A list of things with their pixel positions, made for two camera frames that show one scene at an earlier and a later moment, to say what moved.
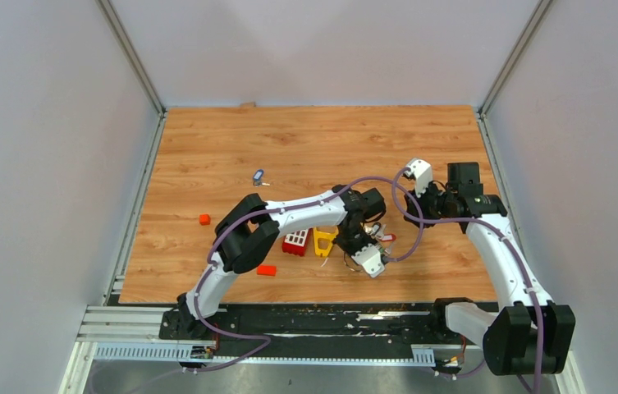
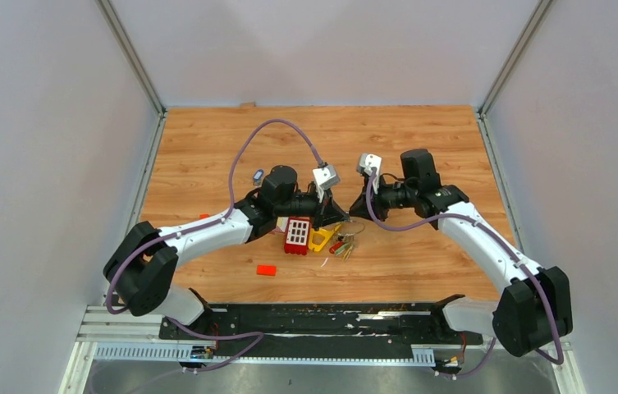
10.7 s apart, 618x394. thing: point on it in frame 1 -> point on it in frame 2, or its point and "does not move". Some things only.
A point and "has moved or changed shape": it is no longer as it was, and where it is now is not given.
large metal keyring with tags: x=377 y=232 has moved or changed shape
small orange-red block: x=268 y=270 does not move
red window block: x=296 y=242 does not move
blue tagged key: x=257 y=178 does not move
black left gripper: x=340 y=244 -> x=333 y=214
